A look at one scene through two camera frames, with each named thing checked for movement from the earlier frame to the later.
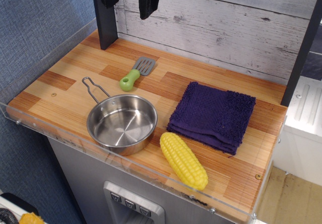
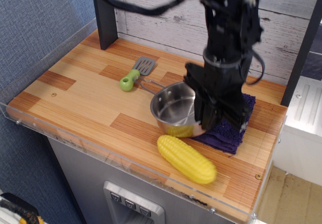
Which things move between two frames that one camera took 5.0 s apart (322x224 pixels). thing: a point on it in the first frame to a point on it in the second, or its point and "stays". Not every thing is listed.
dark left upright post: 105,19 stays
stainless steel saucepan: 123,124 to 173,105
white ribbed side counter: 299,151 stays
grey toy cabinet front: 86,173 stays
